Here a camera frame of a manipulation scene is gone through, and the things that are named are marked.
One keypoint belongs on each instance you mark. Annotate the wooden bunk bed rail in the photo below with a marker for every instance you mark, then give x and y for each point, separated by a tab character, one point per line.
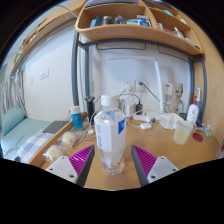
46	26

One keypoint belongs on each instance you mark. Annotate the grey metal bed frame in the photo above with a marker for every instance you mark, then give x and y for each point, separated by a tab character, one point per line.
74	66

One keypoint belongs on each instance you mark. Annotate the brown tree figurine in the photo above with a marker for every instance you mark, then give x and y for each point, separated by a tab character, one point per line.
177	96

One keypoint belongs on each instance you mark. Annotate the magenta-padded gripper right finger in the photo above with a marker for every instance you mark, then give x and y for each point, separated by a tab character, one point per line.
160	166

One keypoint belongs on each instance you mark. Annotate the white wall socket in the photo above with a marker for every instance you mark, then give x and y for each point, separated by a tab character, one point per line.
129	85

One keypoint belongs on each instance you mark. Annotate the wrapped round bun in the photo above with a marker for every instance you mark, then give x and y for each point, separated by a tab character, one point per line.
54	153
68	138

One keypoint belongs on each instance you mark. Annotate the pale yellow plastic cup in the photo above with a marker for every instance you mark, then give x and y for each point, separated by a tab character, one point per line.
182	133

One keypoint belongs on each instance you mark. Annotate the blue checkered blanket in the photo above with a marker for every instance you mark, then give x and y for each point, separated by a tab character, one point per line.
33	145

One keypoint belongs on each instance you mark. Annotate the white power strip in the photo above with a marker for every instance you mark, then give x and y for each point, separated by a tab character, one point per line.
142	117

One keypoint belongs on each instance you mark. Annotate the white tissue pack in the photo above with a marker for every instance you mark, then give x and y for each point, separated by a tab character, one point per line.
170	120

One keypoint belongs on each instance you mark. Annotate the black charger block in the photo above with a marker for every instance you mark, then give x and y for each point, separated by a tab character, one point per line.
139	108

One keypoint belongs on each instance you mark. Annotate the teal pillow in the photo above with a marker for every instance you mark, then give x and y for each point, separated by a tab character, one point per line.
12	119

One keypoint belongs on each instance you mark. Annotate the white charger block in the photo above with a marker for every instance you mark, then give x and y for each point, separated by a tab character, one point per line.
130	109

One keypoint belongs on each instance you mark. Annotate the clear water bottle white cap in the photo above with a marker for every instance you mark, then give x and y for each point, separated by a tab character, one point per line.
110	133

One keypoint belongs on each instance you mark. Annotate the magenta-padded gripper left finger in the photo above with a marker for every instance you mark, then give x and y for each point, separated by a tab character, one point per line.
63	166

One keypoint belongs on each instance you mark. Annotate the blue tube white cap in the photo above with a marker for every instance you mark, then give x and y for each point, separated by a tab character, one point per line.
76	120

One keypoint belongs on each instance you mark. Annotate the dark grey tablet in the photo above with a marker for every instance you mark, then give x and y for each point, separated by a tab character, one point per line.
55	126

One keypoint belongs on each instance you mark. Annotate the green packet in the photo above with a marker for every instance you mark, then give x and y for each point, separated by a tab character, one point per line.
209	133

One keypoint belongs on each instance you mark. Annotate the white pump bottle red nozzle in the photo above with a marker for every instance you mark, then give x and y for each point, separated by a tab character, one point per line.
192	113

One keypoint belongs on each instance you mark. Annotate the wooden shelf unit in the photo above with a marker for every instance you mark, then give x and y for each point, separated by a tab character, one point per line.
133	31

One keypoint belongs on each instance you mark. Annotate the black cylindrical shaver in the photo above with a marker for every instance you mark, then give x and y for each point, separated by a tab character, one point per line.
89	106

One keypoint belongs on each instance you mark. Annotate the white light switch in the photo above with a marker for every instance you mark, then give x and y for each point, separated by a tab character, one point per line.
44	74

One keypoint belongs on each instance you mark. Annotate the white earbuds case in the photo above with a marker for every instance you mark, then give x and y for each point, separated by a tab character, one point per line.
146	126

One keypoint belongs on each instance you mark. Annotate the white desk lamp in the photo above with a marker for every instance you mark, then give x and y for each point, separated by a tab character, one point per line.
159	86

